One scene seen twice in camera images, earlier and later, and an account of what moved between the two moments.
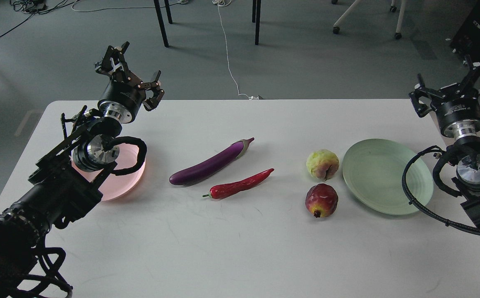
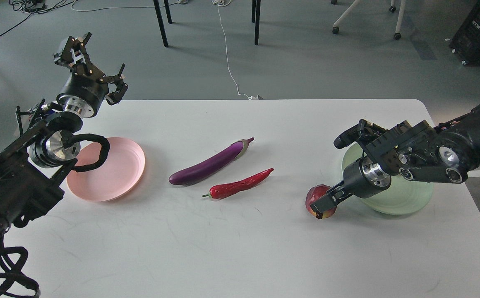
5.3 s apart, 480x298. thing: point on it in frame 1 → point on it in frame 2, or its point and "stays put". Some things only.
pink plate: [114, 186] stays put
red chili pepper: [221, 191] stays put
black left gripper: [121, 101] → [83, 95]
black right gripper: [458, 117] → [362, 178]
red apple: [321, 200] stays put
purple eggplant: [210, 166] stays put
